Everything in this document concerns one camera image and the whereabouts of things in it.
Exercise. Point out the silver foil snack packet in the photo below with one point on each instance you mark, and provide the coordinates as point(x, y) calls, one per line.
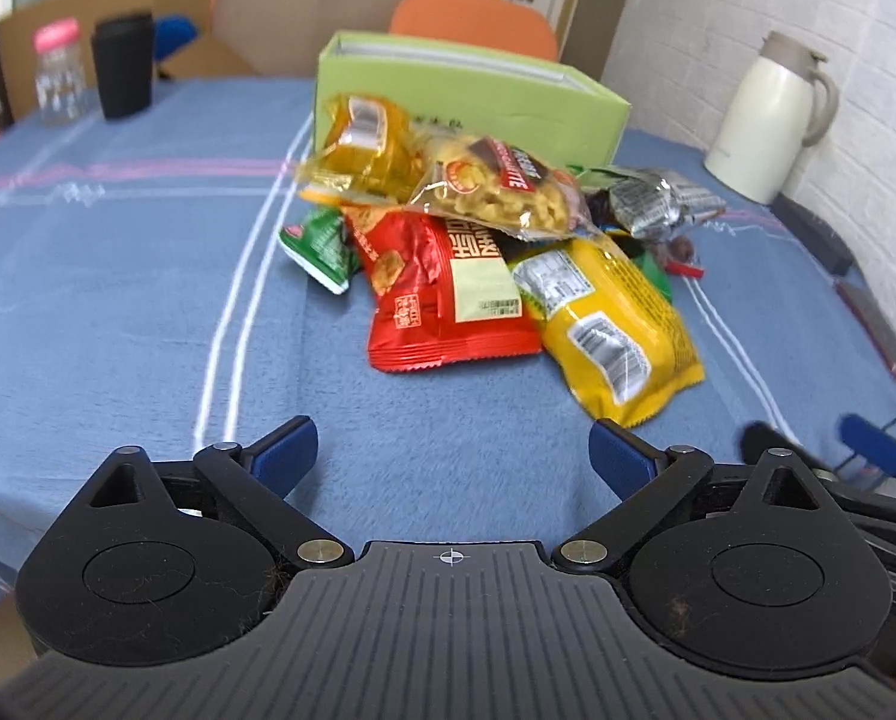
point(657, 205)

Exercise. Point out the black cup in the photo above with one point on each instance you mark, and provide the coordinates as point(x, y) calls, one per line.
point(123, 53)

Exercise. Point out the pink lid clear bottle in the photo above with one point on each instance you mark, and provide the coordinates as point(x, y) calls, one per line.
point(60, 74)

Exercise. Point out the orange chair back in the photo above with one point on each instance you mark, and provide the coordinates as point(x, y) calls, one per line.
point(493, 24)

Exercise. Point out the green snack packet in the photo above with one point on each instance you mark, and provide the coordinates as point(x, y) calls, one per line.
point(318, 244)

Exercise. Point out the blue plastic chair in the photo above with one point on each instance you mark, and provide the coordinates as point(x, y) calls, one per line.
point(172, 33)

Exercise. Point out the yellow snack bag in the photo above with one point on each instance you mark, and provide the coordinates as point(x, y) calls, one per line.
point(623, 349)

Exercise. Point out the golden transparent snack bag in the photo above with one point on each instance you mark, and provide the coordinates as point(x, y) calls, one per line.
point(373, 155)

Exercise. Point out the blue striped tablecloth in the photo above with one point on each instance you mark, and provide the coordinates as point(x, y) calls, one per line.
point(165, 282)

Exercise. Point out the red snack bag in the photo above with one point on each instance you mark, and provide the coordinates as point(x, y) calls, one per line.
point(444, 292)

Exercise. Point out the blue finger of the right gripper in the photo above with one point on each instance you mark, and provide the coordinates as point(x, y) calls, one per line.
point(869, 442)

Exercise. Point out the white thermos jug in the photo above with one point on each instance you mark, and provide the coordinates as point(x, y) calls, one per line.
point(784, 104)

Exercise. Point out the clear bag yellow snacks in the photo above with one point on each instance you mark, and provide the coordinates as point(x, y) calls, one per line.
point(501, 186)

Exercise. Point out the green cardboard box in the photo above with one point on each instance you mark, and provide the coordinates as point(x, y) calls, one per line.
point(552, 110)

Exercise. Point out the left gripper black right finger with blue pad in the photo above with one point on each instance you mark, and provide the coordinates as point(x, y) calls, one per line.
point(651, 484)

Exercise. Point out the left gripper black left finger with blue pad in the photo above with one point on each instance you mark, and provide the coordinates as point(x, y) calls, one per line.
point(250, 484)

